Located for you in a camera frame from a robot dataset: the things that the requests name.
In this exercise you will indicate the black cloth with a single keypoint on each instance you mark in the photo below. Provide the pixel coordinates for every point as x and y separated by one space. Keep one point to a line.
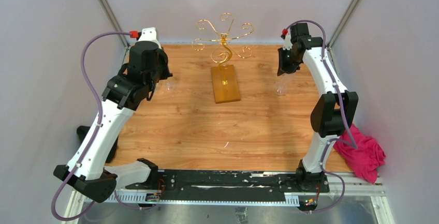
82 131

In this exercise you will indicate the pink cloth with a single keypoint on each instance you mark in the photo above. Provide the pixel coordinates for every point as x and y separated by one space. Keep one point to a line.
366 159

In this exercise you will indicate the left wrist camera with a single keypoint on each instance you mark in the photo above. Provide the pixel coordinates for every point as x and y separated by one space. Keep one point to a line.
146 34

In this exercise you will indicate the wooden rack base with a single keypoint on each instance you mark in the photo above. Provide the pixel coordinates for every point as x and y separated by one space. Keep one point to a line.
225 84

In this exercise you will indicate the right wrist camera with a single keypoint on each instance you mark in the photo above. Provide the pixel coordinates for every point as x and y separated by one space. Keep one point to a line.
286 36

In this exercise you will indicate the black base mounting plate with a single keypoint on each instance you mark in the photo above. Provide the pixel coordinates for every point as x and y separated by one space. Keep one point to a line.
213 186

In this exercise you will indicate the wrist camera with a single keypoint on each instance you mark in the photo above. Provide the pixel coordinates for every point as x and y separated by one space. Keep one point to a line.
146 34
286 36

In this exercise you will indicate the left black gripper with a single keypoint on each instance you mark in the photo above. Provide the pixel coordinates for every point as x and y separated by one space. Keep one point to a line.
166 72

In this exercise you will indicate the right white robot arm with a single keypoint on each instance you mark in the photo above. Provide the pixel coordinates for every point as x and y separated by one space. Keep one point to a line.
332 116

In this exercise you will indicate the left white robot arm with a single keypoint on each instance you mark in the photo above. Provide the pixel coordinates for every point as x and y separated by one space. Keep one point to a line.
136 81

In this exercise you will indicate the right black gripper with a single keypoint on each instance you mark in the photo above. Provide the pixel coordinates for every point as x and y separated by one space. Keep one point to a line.
284 68

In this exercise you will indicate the gold wire glass rack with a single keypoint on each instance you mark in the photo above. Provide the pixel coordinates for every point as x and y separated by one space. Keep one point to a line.
223 39

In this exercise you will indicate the aluminium frame rail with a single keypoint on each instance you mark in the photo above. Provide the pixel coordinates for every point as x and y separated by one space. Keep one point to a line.
350 200

